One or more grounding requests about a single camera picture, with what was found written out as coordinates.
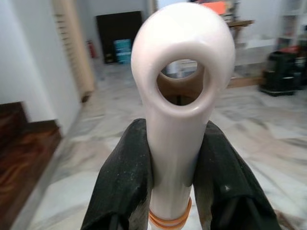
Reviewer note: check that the dark wooden stair step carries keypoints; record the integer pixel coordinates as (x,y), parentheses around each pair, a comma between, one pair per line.
(26,148)

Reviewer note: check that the beige louvre door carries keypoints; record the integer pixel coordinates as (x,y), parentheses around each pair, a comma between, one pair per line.
(72,48)

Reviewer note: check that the white cabinet with wooden top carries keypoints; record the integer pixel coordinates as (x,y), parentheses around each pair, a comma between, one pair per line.
(259,43)

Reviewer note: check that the orange rubber bands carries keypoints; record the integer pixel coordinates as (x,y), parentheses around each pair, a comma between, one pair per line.
(165,221)

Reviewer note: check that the small black bin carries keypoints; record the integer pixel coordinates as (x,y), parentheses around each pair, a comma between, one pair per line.
(279,72)

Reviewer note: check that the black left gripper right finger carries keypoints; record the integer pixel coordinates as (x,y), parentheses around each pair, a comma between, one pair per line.
(227,182)

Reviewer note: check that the black cabinet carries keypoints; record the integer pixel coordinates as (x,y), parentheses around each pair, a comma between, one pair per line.
(112,26)

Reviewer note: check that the blue box stack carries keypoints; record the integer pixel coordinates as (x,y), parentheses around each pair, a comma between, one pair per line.
(122,51)

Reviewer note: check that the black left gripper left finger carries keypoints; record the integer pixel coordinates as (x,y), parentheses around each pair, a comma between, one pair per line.
(124,172)

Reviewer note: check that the red fire extinguisher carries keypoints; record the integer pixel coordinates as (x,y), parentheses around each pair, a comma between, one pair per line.
(92,49)

